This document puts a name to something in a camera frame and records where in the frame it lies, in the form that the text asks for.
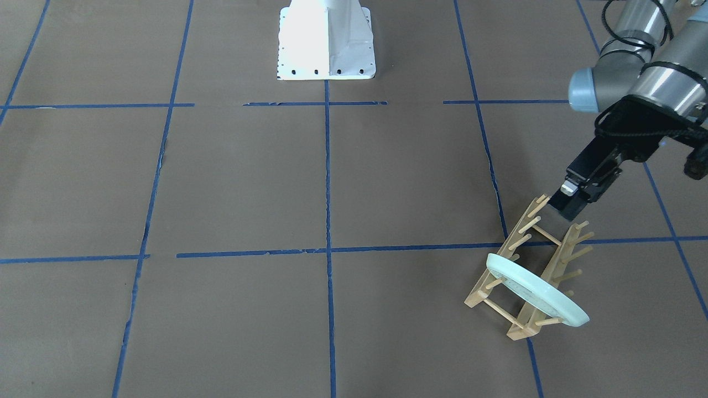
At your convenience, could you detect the pale green ceramic plate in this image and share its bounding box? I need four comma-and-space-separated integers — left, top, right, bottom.
486, 254, 590, 327

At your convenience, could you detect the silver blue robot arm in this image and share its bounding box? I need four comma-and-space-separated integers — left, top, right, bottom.
549, 1, 707, 220

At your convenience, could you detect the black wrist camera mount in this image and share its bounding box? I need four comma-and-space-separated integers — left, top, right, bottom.
682, 127, 707, 180

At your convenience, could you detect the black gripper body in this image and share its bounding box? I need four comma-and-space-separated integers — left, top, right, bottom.
563, 96, 664, 204

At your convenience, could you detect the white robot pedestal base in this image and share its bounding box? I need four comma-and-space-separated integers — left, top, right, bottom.
277, 1, 377, 81

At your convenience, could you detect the wooden dish rack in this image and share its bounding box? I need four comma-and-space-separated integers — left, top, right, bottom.
464, 195, 594, 341

